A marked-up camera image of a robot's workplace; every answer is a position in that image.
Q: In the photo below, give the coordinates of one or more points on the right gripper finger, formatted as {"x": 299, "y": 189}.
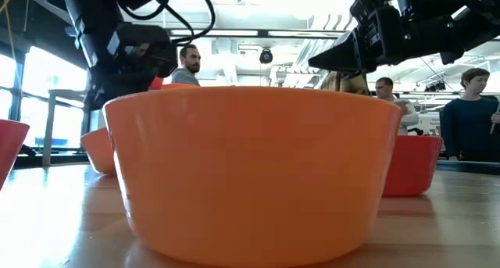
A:
{"x": 347, "y": 55}

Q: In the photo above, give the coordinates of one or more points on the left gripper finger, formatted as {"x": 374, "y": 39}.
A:
{"x": 117, "y": 86}

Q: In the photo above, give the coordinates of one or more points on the orange plastic mini bowl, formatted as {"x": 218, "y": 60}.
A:
{"x": 99, "y": 152}
{"x": 177, "y": 86}
{"x": 250, "y": 174}

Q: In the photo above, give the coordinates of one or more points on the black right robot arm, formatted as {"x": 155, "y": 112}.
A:
{"x": 461, "y": 29}

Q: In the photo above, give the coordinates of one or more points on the person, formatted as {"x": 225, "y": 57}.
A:
{"x": 386, "y": 90}
{"x": 343, "y": 84}
{"x": 187, "y": 70}
{"x": 468, "y": 123}

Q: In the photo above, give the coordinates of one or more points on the black round hanging device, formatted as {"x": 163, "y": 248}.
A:
{"x": 266, "y": 57}

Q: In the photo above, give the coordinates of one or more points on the long ceiling light bar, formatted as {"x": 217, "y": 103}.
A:
{"x": 218, "y": 33}

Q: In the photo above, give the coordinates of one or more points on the grey tablet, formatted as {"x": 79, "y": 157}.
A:
{"x": 495, "y": 119}

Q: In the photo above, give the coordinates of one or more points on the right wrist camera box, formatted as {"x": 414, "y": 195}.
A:
{"x": 408, "y": 0}

